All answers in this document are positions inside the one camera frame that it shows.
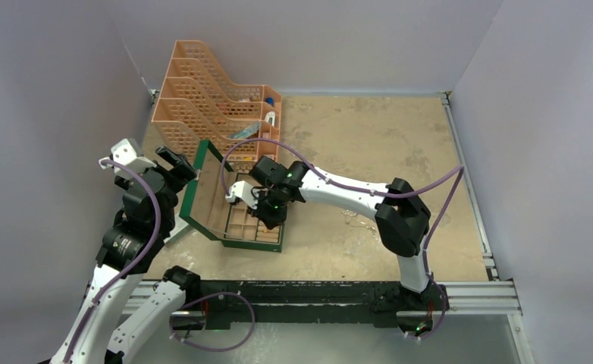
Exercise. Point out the silver stapler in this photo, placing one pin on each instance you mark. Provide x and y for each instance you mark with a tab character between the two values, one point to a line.
271	118

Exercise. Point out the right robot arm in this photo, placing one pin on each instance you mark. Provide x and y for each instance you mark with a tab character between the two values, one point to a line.
401	217

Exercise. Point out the peach mesh file organizer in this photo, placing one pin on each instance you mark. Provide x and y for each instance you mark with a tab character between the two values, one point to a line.
199	101

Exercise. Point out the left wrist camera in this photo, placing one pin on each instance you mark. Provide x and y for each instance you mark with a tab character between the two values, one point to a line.
128	153

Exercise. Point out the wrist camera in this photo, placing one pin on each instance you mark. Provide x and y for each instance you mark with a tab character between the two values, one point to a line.
242	191
128	153

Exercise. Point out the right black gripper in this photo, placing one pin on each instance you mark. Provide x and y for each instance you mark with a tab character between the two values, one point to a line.
271	220

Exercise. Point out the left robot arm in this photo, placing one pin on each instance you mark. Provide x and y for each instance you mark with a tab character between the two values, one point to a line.
140	228

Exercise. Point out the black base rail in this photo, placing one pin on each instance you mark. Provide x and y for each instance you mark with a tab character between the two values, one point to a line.
382	304

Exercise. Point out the white paper card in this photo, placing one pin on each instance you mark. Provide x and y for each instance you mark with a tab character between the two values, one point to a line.
180	229

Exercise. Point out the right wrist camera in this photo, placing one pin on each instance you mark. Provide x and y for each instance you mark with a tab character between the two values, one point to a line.
242	191

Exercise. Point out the green jewelry box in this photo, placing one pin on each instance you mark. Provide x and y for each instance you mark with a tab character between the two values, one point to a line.
205	209

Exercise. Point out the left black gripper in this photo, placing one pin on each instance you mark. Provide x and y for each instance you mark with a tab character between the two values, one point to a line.
181	173

